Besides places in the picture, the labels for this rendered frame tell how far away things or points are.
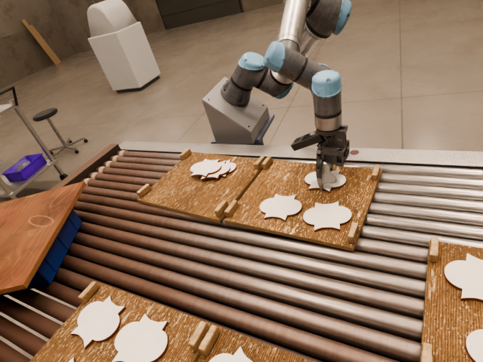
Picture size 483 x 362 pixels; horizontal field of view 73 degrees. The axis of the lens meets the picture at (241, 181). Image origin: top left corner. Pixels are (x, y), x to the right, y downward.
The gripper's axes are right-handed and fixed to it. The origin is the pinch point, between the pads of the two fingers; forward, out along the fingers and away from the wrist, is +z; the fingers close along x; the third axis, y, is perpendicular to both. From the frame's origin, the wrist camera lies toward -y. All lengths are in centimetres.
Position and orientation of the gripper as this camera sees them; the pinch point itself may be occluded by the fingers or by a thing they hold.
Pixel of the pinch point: (324, 178)
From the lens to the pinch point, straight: 111.2
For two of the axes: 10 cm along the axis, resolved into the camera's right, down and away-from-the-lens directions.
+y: 8.5, 1.6, -5.0
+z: 2.0, 7.8, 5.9
